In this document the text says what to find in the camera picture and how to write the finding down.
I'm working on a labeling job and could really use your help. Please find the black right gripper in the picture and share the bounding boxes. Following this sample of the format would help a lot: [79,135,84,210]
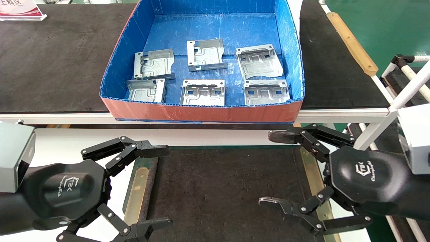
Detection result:
[259,123,430,236]

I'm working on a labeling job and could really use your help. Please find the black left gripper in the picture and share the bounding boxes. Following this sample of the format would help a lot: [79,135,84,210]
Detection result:
[0,136,173,242]

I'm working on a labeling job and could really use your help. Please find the stamped metal bracket plate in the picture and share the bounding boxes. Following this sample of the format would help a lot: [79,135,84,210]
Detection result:
[180,79,225,107]
[187,39,228,72]
[133,49,176,81]
[243,79,291,106]
[125,78,167,103]
[235,44,284,80]

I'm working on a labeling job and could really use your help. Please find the blue corrugated box red outside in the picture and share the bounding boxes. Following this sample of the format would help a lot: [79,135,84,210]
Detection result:
[99,0,305,123]

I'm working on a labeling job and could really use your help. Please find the tan strip rounded end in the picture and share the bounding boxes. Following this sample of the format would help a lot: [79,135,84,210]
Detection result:
[124,167,150,226]

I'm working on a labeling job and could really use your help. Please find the tan strip beside work mat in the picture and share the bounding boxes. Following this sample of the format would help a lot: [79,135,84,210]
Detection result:
[299,146,341,242]

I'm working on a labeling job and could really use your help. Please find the dark green base mat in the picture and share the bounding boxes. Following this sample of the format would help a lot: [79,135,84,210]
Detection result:
[123,145,304,215]

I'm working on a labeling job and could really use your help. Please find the black work mat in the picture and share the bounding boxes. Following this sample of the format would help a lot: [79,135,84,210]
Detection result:
[141,146,323,242]

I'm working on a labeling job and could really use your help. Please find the black mat on rack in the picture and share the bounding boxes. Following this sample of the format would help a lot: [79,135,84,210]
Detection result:
[383,67,430,105]

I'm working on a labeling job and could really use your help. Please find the long tan edge strip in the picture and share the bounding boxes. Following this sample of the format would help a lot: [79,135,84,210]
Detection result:
[327,12,379,77]

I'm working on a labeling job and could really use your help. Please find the large black table mat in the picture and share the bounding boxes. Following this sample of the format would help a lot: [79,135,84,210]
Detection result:
[0,3,390,113]

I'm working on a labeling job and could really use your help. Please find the red and white sign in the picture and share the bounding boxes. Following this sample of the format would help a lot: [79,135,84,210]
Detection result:
[0,0,47,21]

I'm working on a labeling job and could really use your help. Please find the aluminium table edge rail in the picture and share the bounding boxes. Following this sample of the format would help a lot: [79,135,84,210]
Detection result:
[0,108,390,125]

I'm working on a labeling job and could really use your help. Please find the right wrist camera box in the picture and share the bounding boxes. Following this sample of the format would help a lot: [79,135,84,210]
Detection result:
[397,104,430,175]

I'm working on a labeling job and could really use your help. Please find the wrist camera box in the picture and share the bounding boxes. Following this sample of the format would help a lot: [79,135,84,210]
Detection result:
[397,104,430,175]
[0,122,36,193]

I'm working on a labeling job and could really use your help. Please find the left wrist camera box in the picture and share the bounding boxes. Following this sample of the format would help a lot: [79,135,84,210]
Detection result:
[0,122,36,193]

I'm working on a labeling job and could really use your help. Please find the white pipe rack frame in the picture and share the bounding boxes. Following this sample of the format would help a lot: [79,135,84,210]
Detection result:
[322,54,430,242]

